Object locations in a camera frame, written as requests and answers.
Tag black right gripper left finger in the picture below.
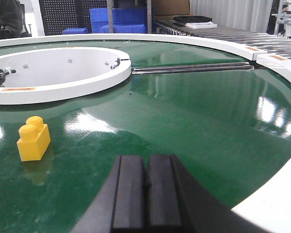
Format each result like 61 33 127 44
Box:
71 155 145 233

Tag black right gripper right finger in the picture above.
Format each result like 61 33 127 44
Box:
146 154 264 233

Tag yellow toy building block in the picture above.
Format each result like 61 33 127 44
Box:
16 116 50 162

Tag white outer conveyor rim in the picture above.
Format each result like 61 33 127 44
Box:
0 34 291 233

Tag metal conveyor seam rollers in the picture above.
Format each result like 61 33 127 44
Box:
132 62 254 75

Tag white foam sheet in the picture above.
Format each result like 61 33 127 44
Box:
185 21 218 29

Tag black tray on conveyor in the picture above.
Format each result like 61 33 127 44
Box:
173 16 212 24

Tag stacked blue crates background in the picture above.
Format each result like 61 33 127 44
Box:
62 7 148 35

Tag metal roller conveyor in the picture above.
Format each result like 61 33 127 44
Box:
154 19 291 59

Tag black perforated panel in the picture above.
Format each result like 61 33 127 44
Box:
39 0 107 35

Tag white inner conveyor ring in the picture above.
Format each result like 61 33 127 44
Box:
0 46 132 105

